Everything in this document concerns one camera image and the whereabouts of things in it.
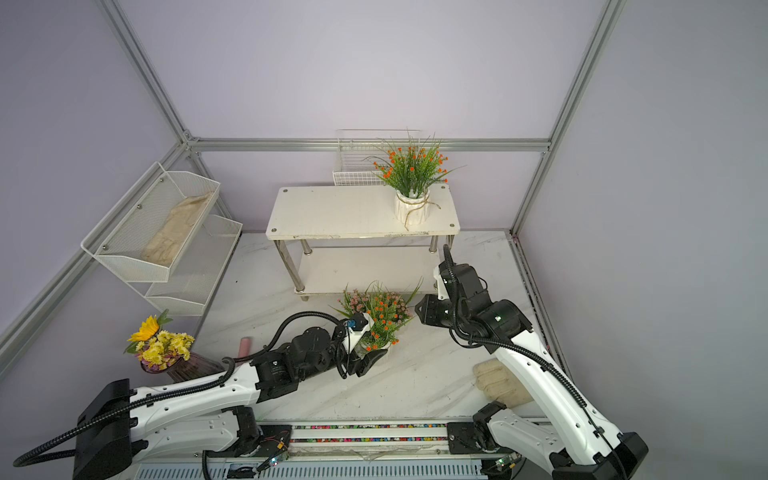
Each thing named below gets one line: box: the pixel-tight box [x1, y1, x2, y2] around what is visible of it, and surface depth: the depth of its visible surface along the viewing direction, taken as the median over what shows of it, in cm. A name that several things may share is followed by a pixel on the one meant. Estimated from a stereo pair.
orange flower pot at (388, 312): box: [341, 278, 423, 357], surface depth 67 cm
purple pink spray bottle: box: [238, 337, 251, 358], surface depth 90 cm
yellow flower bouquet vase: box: [123, 309, 225, 383], surface depth 67 cm
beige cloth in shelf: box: [141, 192, 213, 265], surface depth 81 cm
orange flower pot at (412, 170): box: [362, 127, 467, 231], surface depth 72 cm
